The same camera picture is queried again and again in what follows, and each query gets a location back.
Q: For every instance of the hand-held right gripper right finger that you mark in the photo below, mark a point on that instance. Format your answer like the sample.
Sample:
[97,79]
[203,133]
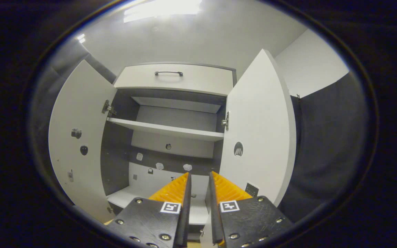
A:
[250,220]

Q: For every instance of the black backdrop cloth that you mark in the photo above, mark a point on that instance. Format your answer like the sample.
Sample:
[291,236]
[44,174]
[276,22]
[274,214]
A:
[322,155]

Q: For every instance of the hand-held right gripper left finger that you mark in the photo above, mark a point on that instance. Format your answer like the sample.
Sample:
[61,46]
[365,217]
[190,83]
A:
[150,220]

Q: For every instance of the metal door hinge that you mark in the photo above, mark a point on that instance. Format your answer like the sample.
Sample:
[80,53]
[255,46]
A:
[108,109]
[225,121]
[110,209]

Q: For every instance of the white cabinet shelf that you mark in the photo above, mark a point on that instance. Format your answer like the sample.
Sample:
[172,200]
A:
[171,130]

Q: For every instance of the small ceiling light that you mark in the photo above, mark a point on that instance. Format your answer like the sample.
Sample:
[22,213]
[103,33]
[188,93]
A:
[81,38]

